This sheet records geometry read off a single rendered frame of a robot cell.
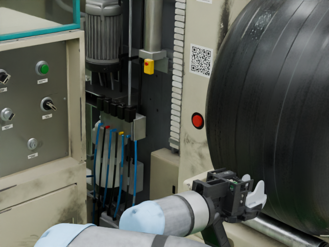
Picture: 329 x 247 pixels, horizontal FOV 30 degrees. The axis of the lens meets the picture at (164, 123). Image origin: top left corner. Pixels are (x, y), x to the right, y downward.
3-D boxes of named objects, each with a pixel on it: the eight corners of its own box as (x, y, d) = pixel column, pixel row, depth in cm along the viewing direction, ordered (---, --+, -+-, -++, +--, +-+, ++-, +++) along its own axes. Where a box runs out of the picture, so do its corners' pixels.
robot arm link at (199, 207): (191, 243, 105) (158, 225, 111) (209, 237, 109) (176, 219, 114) (197, 203, 103) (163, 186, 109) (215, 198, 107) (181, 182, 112)
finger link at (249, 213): (268, 206, 119) (240, 216, 113) (267, 213, 119) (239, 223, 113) (249, 197, 122) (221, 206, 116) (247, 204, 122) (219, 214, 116)
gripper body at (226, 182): (257, 179, 114) (215, 191, 106) (249, 221, 117) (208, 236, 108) (225, 166, 119) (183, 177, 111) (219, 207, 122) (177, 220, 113)
